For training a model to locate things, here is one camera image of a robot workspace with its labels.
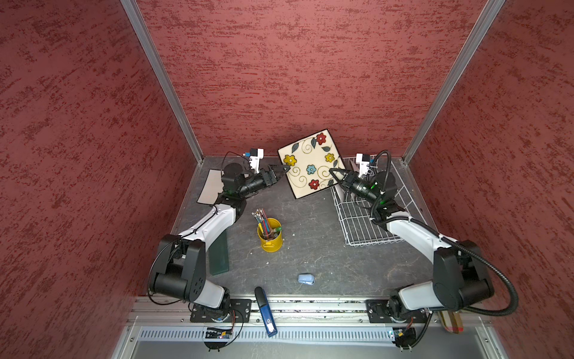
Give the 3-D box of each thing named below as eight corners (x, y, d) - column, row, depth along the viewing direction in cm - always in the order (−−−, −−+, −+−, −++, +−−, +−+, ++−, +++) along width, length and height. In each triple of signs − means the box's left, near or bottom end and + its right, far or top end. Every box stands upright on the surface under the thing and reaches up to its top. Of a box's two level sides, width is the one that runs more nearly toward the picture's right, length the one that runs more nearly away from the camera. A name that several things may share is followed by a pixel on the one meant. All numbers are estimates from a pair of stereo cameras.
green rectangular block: (211, 276, 84) (209, 274, 82) (210, 237, 94) (208, 234, 91) (229, 271, 85) (228, 269, 83) (226, 233, 95) (225, 231, 93)
